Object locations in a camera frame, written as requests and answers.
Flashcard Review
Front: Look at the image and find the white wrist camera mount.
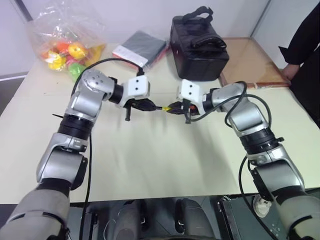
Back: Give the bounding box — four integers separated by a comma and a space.
116, 75, 151, 108
175, 79, 208, 112

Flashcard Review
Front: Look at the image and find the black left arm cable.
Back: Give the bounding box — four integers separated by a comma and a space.
70, 57, 146, 226

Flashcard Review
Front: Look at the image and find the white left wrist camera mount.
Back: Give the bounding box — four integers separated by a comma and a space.
116, 75, 151, 108

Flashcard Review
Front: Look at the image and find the black flat case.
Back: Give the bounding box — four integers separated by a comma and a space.
216, 194, 297, 240

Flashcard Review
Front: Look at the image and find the clear plastic bag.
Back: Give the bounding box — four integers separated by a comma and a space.
25, 0, 107, 81

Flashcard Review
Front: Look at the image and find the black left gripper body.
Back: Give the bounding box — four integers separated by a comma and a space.
122, 98, 138, 123

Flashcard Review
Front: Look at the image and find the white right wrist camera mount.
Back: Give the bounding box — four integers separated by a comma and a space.
175, 79, 208, 112

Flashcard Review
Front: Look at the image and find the brown framed wooden board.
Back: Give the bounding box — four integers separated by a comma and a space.
219, 36, 292, 89

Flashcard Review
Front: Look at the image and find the bare person hand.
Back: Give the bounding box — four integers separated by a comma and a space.
282, 63, 300, 81

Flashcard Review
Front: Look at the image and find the yellow round toy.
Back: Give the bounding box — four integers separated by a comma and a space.
68, 42, 86, 60

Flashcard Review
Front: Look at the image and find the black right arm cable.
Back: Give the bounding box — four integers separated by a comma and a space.
188, 81, 274, 208

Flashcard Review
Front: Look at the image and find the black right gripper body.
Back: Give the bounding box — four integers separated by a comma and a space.
183, 98, 204, 125

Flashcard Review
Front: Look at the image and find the white plastic plug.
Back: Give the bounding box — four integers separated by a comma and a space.
251, 194, 273, 219

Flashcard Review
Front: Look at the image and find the green toy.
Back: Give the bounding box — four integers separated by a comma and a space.
68, 63, 85, 77

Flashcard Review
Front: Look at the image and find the person in black clothes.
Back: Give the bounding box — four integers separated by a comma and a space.
278, 0, 320, 126

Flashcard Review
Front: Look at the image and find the orange toy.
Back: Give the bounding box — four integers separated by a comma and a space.
55, 41, 70, 53

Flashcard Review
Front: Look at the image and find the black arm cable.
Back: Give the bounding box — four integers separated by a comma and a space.
70, 57, 146, 226
188, 81, 274, 208

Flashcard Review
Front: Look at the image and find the black notebook with white edge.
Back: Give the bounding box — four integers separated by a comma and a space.
112, 30, 167, 70

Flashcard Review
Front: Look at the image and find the yellow-green toy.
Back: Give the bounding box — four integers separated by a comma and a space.
48, 58, 67, 71

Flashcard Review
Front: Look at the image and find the black fabric carry bag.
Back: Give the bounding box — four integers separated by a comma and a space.
169, 6, 231, 82

